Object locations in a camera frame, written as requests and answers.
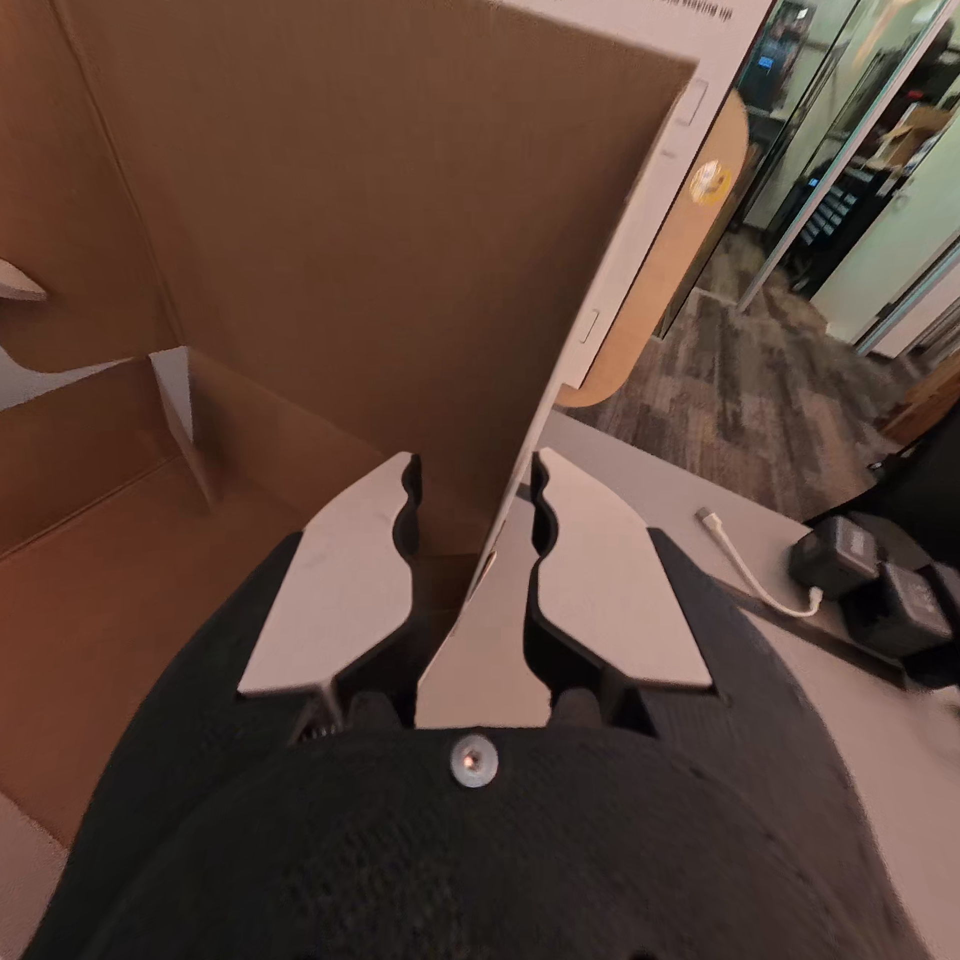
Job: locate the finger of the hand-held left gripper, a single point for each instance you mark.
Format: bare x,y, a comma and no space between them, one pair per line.
19,283

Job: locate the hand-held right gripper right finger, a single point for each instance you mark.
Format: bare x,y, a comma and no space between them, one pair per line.
615,592

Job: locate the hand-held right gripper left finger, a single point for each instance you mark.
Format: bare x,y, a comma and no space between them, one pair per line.
337,585

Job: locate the white cardboard mailer box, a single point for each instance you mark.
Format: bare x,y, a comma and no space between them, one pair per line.
375,225

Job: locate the brown cardboard box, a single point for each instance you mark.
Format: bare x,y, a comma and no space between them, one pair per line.
911,139

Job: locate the wooden display board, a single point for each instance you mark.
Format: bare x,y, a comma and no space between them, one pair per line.
675,300

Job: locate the black bulky object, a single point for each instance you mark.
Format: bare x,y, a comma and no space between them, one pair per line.
926,480

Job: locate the yellow smiley sticker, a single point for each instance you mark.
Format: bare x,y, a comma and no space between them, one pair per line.
709,181

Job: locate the black drawer cabinet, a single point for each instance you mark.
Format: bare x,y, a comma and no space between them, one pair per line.
825,210

